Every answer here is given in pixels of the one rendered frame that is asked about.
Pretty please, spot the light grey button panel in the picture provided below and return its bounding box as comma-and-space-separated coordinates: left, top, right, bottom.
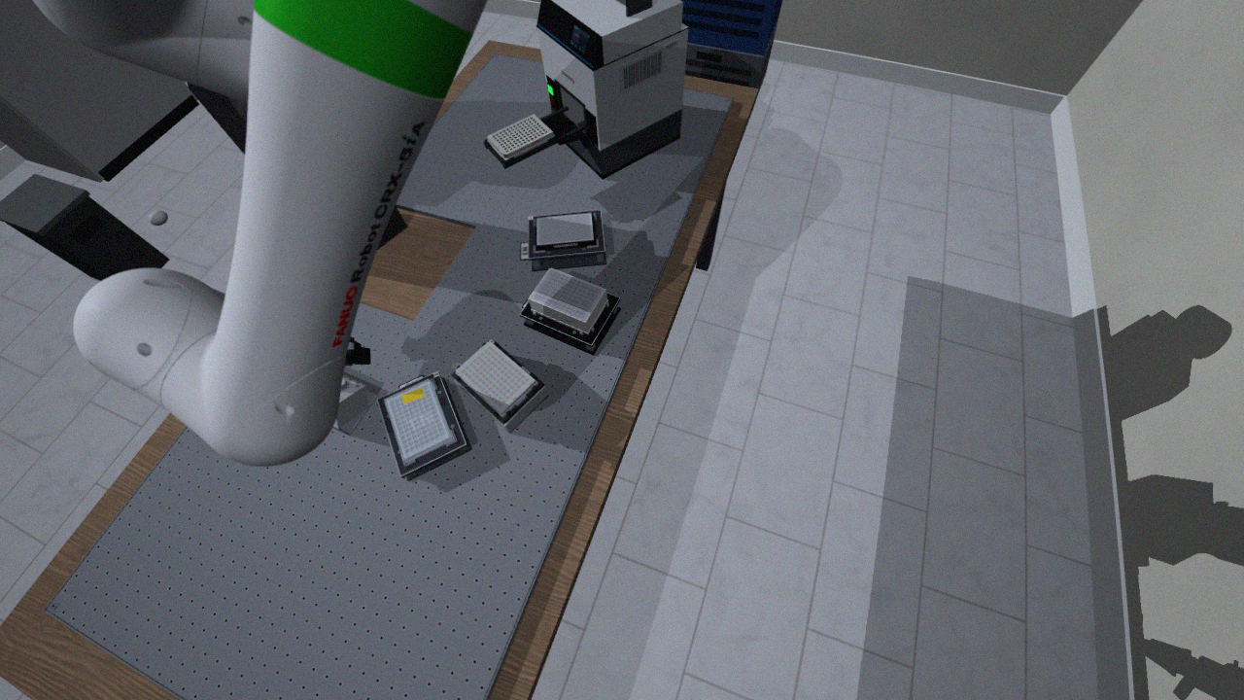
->
333, 375, 378, 436

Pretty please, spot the clear plastic lid with yellow tape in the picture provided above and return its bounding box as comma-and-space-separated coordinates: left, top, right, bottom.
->
384, 379, 452, 463

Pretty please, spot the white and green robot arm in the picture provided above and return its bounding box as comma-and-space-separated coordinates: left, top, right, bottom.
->
34, 0, 488, 467

